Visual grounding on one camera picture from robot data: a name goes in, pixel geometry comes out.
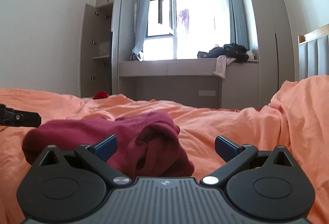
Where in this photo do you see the maroon garment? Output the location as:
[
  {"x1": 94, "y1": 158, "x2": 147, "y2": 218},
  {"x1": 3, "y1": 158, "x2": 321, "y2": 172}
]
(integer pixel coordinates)
[{"x1": 22, "y1": 112, "x2": 194, "y2": 179}]

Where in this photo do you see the dark clothes pile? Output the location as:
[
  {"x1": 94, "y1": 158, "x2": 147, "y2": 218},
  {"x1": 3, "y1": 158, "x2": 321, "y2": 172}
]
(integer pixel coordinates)
[{"x1": 197, "y1": 43, "x2": 249, "y2": 63}]

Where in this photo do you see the red object behind bed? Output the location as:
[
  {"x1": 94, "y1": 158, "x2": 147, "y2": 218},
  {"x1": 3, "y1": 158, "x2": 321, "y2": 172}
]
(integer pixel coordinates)
[{"x1": 93, "y1": 91, "x2": 109, "y2": 99}]

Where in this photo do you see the orange bed sheet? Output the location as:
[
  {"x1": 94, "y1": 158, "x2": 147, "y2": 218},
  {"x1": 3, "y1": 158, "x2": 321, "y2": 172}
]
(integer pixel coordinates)
[{"x1": 1, "y1": 75, "x2": 328, "y2": 223}]

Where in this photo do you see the white cloth on sill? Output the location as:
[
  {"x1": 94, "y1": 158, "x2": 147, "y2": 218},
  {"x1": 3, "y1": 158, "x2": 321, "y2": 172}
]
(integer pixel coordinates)
[{"x1": 214, "y1": 55, "x2": 236, "y2": 79}]

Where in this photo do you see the open grey wardrobe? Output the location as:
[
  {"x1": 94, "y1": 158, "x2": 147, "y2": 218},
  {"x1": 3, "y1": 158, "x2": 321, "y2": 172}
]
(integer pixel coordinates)
[{"x1": 80, "y1": 0, "x2": 121, "y2": 98}]

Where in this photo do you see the right blue curtain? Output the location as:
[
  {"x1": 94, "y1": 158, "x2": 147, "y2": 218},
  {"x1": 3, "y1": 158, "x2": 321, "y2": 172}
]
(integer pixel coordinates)
[{"x1": 228, "y1": 0, "x2": 250, "y2": 51}]

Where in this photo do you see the blue curtain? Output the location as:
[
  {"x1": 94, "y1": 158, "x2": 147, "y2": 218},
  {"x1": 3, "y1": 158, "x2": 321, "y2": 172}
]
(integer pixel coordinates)
[
  {"x1": 130, "y1": 0, "x2": 150, "y2": 61},
  {"x1": 228, "y1": 0, "x2": 250, "y2": 51}
]

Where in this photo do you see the tall grey closet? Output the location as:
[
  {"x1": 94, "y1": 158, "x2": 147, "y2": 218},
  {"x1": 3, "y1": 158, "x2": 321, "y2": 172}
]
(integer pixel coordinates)
[{"x1": 245, "y1": 0, "x2": 294, "y2": 107}]

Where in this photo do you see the padded grey headboard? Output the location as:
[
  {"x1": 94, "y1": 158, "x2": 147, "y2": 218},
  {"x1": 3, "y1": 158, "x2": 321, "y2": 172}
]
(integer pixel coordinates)
[{"x1": 298, "y1": 24, "x2": 329, "y2": 80}]

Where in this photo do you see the purple hanging garment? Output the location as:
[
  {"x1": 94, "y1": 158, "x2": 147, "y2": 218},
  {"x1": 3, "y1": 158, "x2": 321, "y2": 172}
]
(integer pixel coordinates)
[{"x1": 178, "y1": 9, "x2": 190, "y2": 32}]

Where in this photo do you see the left blue curtain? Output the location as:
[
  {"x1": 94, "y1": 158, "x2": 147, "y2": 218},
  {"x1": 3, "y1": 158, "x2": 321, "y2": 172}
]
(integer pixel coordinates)
[{"x1": 130, "y1": 0, "x2": 150, "y2": 61}]

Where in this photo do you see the window frame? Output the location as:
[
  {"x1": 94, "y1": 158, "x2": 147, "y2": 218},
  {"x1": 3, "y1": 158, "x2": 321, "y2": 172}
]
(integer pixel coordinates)
[{"x1": 140, "y1": 0, "x2": 231, "y2": 61}]

